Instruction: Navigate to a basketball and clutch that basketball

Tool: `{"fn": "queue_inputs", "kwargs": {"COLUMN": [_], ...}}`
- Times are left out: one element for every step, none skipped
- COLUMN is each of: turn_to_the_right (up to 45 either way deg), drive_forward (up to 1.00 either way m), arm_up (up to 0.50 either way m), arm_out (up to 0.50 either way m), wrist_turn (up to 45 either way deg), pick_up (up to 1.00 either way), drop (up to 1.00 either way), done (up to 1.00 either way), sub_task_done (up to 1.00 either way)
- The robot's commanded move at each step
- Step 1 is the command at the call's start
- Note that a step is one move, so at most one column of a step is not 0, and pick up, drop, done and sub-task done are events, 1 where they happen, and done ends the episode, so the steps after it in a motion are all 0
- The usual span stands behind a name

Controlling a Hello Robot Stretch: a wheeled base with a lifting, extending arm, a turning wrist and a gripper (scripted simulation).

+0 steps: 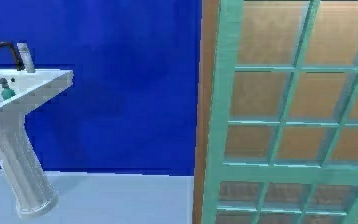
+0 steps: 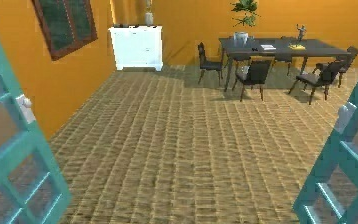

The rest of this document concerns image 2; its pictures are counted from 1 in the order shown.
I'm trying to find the white cupboard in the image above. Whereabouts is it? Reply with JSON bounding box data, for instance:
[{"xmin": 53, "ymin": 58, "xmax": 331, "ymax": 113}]
[{"xmin": 108, "ymin": 24, "xmax": 164, "ymax": 72}]

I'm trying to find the white plant pot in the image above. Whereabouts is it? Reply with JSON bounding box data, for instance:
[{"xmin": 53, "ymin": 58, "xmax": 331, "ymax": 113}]
[{"xmin": 233, "ymin": 31, "xmax": 250, "ymax": 45}]

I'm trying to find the grey vase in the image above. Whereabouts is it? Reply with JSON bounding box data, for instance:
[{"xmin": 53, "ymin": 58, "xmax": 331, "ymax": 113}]
[{"xmin": 143, "ymin": 0, "xmax": 155, "ymax": 27}]

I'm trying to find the dark grey dining table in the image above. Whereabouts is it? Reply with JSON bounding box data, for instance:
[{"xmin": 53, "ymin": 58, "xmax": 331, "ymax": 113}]
[{"xmin": 218, "ymin": 37, "xmax": 352, "ymax": 93}]

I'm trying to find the green house plant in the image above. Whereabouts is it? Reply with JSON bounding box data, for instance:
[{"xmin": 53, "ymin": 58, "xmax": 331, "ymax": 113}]
[{"xmin": 230, "ymin": 0, "xmax": 260, "ymax": 28}]

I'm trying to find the grey statuette on yellow base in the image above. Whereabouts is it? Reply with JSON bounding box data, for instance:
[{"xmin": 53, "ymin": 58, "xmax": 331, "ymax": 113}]
[{"xmin": 288, "ymin": 23, "xmax": 308, "ymax": 51}]

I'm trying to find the brown framed window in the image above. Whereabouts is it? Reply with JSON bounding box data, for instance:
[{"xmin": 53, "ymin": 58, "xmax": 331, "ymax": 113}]
[{"xmin": 31, "ymin": 0, "xmax": 99, "ymax": 62}]

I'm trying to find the teal glazed room door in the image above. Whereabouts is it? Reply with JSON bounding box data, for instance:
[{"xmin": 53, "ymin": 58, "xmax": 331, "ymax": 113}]
[
  {"xmin": 292, "ymin": 59, "xmax": 358, "ymax": 224},
  {"xmin": 0, "ymin": 19, "xmax": 73, "ymax": 224}
]

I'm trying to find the white door handle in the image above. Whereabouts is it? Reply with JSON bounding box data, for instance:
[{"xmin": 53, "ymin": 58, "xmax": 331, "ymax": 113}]
[
  {"xmin": 334, "ymin": 101, "xmax": 358, "ymax": 134},
  {"xmin": 15, "ymin": 93, "xmax": 37, "ymax": 125}
]

